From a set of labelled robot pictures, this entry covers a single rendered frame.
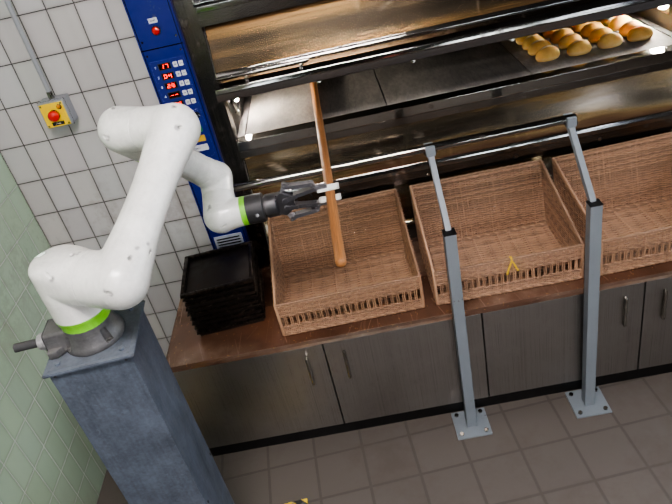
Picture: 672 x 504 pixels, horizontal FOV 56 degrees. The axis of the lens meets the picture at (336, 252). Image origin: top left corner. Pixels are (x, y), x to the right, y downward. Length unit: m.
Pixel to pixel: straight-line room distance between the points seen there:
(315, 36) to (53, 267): 1.32
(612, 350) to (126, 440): 1.83
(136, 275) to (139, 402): 0.39
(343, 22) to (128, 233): 1.27
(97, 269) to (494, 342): 1.57
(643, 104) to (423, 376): 1.38
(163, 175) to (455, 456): 1.67
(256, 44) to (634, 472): 2.07
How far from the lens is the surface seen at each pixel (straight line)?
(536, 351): 2.60
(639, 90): 2.82
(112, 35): 2.49
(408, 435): 2.74
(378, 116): 2.52
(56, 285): 1.51
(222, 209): 1.95
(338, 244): 1.67
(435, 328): 2.40
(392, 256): 2.68
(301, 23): 2.41
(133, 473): 1.87
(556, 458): 2.65
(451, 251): 2.13
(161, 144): 1.54
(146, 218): 1.47
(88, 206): 2.79
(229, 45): 2.43
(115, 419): 1.73
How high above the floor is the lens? 2.10
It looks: 33 degrees down
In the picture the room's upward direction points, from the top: 13 degrees counter-clockwise
